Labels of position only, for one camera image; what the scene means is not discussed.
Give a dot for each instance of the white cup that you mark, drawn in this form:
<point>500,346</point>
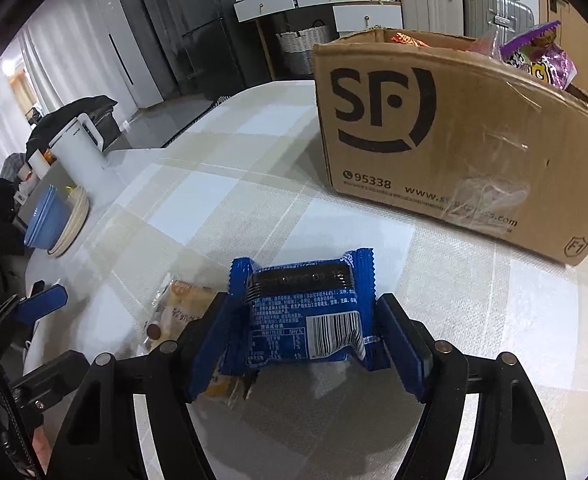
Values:
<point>38,166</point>

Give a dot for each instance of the purple snack packet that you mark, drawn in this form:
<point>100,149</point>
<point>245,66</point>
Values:
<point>553,62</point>

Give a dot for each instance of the yellow pastry snack packet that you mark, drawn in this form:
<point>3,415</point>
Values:
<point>184,305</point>

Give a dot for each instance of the blue snack packet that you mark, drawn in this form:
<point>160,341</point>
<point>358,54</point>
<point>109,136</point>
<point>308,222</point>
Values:
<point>299,320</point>

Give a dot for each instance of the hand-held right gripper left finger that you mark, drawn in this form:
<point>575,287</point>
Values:
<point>209,347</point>

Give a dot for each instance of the black jacket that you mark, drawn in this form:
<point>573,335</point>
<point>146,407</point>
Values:
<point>79,110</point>

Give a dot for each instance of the white kettle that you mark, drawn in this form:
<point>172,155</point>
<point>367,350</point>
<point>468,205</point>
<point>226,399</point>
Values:
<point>81,150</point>

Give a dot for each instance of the orange snack packet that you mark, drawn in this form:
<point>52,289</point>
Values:
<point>408,39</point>

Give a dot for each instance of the woven laundry basket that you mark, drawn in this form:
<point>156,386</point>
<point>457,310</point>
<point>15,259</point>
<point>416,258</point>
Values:
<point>304,50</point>

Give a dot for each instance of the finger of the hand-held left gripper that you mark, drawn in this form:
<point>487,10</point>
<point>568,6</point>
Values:
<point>44,302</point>

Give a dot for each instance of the cardboard box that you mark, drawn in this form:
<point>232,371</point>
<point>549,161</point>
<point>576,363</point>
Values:
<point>448,135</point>

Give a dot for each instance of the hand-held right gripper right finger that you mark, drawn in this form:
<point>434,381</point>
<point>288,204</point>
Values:
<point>398,345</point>

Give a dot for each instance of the silver suitcase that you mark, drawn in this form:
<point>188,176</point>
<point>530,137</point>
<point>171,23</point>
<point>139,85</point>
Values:
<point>498,12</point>

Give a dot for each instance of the white curtain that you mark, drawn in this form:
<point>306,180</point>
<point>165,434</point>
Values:
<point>49,70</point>

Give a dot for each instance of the white standing air conditioner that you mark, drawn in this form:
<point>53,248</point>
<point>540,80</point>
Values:
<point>124,35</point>

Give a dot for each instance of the grey refrigerator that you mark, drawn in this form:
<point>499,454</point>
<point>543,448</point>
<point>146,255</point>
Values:
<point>199,20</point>

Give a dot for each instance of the beige suitcase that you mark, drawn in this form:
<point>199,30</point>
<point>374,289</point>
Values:
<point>431,5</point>

